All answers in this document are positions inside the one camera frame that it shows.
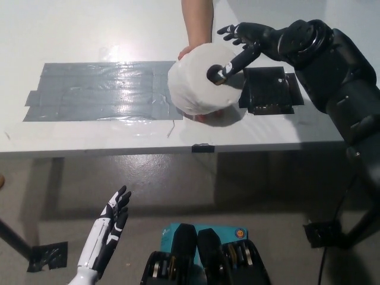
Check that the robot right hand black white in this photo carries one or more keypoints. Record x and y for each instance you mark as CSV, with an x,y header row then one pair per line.
x,y
258,37

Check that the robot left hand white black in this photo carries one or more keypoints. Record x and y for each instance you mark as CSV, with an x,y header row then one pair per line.
x,y
104,234

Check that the person's bare hand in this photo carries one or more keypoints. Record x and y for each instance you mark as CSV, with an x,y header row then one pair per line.
x,y
184,53

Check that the white toilet paper roll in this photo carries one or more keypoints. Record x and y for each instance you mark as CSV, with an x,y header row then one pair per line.
x,y
190,86

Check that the robot left body block black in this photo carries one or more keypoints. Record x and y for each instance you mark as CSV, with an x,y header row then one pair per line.
x,y
181,261

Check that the robot body block black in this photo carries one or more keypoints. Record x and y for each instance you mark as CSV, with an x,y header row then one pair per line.
x,y
181,261
225,264

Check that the robot right body block black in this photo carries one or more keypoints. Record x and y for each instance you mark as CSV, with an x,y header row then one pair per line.
x,y
225,264

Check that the clear plastic film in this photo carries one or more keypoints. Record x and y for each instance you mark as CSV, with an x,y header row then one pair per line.
x,y
139,129

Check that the black stand pole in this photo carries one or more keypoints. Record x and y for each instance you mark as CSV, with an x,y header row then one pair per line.
x,y
15,239
366,221

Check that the brown wooden object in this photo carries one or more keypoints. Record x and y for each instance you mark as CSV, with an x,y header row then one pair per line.
x,y
1,181

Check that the grey duct tape patch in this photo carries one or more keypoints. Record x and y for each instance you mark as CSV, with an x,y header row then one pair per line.
x,y
98,92

